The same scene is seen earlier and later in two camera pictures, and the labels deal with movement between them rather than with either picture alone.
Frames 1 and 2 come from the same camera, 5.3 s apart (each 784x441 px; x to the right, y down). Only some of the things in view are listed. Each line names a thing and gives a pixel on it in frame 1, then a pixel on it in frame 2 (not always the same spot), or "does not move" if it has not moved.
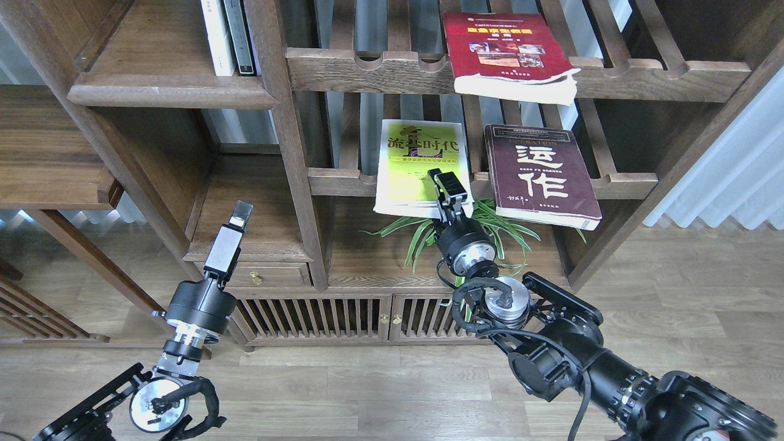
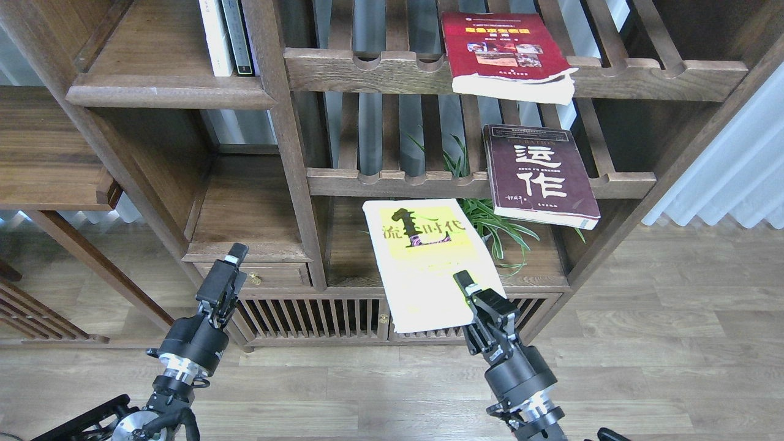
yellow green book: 408,149 → 421,244
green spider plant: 506,229 does not move
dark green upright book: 241,37 does not move
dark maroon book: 538,174 does not move
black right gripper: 466,245 → 515,371
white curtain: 740,174 does not move
